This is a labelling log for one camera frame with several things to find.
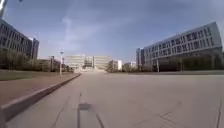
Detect row of bushes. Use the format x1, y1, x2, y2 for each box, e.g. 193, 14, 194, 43
106, 54, 224, 74

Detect row of trees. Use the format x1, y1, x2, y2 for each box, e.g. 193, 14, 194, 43
0, 48, 73, 73

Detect pale pole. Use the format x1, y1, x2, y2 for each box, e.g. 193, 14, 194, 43
156, 58, 160, 74

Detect grey paved plaza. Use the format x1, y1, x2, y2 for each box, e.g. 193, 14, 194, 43
4, 72, 224, 128

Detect large grey glass building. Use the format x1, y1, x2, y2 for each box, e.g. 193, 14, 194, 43
135, 21, 224, 72

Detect green grass strip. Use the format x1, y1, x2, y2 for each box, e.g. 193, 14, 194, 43
0, 69, 73, 82

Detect reddish brown raised ground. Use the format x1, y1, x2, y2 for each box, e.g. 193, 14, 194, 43
0, 72, 80, 107

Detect pale wide building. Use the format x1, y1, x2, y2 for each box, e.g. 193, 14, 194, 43
63, 54, 113, 72

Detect dark grey building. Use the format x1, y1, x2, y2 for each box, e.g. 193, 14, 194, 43
0, 19, 40, 64

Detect low distant buildings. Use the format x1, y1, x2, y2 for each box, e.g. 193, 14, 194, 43
109, 59, 138, 71

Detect grey stone kerb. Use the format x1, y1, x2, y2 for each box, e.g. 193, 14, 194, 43
0, 73, 82, 124

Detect white lamp post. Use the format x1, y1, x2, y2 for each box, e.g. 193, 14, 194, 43
57, 50, 65, 76

